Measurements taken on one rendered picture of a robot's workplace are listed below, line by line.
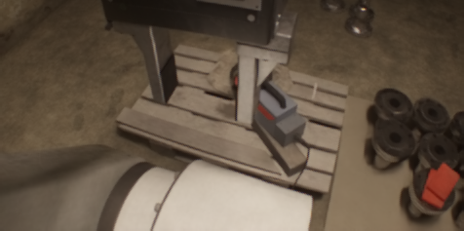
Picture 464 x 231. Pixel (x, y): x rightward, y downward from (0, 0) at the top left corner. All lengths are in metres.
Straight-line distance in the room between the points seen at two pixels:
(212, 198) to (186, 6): 0.28
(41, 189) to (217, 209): 0.25
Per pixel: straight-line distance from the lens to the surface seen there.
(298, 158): 1.68
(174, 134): 1.84
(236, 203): 0.51
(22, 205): 0.42
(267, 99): 1.67
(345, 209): 1.85
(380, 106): 2.04
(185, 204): 0.50
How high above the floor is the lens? 1.61
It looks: 47 degrees down
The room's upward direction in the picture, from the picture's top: straight up
